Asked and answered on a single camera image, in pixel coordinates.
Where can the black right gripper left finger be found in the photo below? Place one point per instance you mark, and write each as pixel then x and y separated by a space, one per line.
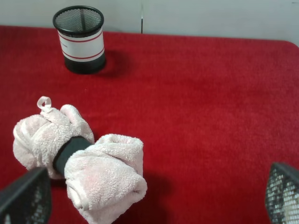
pixel 27 200

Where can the black band around towel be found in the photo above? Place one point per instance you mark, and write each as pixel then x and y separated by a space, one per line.
pixel 73 145

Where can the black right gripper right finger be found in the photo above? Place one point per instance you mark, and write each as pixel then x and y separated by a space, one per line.
pixel 282 194

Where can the red table cloth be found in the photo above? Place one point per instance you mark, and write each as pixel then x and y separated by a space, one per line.
pixel 213 114

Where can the pink rolled towel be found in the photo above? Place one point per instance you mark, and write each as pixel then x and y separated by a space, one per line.
pixel 103 180

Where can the black mesh pen holder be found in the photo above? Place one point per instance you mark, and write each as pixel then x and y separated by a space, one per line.
pixel 81 38

